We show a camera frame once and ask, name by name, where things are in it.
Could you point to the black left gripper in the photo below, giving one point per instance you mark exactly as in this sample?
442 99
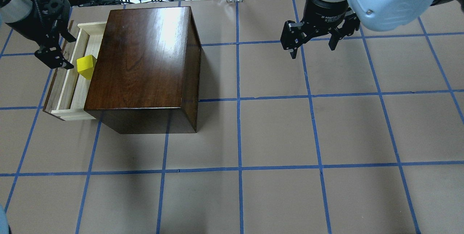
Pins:
32 27

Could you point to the light wooden drawer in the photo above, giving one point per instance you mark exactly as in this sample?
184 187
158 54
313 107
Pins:
68 90

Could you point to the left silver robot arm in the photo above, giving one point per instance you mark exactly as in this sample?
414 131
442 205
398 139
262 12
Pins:
10 14

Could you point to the dark wooden drawer cabinet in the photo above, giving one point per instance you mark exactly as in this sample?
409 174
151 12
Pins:
146 78

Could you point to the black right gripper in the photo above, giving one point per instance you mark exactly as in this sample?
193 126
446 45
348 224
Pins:
323 15

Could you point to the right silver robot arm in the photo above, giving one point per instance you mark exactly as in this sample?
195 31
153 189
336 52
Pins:
386 15

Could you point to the yellow block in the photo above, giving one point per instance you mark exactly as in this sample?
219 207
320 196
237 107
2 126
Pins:
86 65

